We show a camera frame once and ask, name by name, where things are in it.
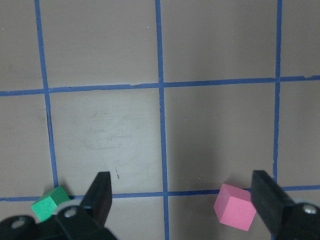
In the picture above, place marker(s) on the pink cube centre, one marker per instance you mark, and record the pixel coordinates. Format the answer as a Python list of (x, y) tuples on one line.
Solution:
[(233, 207)]

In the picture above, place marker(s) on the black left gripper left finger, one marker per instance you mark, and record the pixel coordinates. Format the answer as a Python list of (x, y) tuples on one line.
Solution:
[(86, 219)]

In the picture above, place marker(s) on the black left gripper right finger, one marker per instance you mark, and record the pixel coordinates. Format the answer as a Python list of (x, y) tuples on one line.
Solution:
[(284, 217)]

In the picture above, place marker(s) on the green cube near left base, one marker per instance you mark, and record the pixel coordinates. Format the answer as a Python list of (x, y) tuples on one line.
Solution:
[(44, 207)]

